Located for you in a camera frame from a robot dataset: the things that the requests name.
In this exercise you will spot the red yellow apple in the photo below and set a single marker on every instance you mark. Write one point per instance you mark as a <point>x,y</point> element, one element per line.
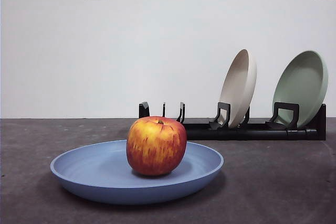
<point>156,146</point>

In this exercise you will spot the blue plate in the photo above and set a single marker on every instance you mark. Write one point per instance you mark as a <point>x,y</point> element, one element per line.
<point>99,171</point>

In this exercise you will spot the beige plate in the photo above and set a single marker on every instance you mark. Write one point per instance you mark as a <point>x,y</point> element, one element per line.
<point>240,87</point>

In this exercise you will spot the black plate rack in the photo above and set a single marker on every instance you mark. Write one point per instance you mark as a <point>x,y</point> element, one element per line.
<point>262,133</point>

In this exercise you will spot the green plate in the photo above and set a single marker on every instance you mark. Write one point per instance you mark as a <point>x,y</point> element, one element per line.
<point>299,82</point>

